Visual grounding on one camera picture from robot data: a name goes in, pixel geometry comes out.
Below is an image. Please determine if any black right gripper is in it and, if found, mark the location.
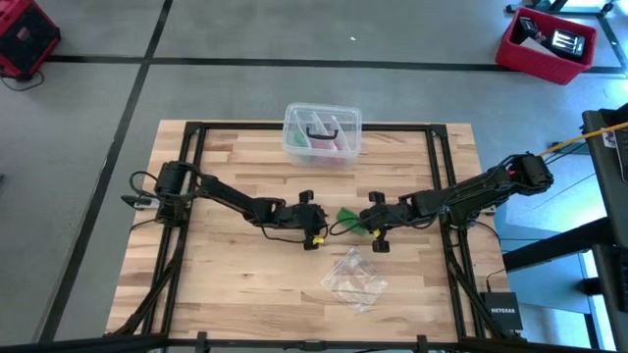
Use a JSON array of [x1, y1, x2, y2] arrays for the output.
[[359, 190, 417, 255]]

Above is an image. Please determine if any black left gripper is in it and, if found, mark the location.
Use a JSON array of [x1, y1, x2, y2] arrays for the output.
[[288, 189, 332, 252]]

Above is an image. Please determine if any green elastic bandage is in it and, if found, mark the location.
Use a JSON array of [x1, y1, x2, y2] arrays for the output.
[[335, 206, 370, 236]]

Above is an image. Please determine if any clear plastic zip bag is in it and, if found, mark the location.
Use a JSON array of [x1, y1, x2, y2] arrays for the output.
[[319, 246, 391, 315]]

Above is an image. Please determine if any teal bandage roll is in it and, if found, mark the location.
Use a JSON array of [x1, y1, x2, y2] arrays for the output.
[[292, 127, 311, 151]]

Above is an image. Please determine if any clear plastic storage box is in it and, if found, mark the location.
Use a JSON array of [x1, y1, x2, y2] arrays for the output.
[[281, 101, 364, 169]]

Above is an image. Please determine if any red plastic bin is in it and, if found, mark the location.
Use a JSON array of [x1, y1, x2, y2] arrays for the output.
[[494, 6, 599, 86]]

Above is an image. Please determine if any black desk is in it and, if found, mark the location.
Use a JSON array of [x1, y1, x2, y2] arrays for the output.
[[501, 101, 628, 353]]

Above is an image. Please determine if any black device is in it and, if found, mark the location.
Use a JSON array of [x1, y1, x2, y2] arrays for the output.
[[549, 27, 588, 63], [512, 15, 544, 43]]

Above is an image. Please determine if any red and black generator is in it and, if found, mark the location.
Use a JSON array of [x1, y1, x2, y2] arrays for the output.
[[0, 0, 63, 82]]

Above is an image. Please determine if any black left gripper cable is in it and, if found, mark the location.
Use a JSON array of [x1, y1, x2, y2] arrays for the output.
[[258, 223, 344, 245]]

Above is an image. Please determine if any black aluminium rig frame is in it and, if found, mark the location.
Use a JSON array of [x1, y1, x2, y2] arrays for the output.
[[0, 120, 628, 353]]

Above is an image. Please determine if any black Netgear network switch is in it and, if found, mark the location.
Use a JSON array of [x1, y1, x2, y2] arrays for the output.
[[479, 290, 525, 332]]

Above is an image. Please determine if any black cable loop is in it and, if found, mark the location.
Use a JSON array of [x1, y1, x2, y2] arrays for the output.
[[127, 170, 159, 231]]

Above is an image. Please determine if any yellow cable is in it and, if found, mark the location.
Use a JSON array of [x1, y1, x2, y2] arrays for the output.
[[538, 121, 628, 159]]

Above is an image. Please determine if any black generator cable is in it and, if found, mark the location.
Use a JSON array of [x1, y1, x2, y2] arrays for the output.
[[0, 70, 46, 93]]

